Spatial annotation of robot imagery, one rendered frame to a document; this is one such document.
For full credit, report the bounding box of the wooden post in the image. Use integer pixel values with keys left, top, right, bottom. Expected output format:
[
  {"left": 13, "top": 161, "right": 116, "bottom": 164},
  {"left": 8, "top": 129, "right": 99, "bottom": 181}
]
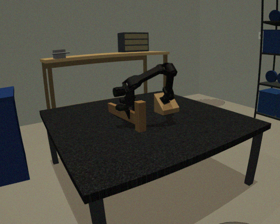
[{"left": 134, "top": 100, "right": 147, "bottom": 133}]

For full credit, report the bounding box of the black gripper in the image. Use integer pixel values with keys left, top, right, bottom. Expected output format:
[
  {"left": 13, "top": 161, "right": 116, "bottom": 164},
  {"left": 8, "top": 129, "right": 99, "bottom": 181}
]
[{"left": 115, "top": 95, "right": 136, "bottom": 119}]

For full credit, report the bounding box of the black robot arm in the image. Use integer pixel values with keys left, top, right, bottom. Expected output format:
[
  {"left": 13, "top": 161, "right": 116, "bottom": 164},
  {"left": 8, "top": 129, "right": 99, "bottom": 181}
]
[{"left": 112, "top": 63, "right": 177, "bottom": 105}]

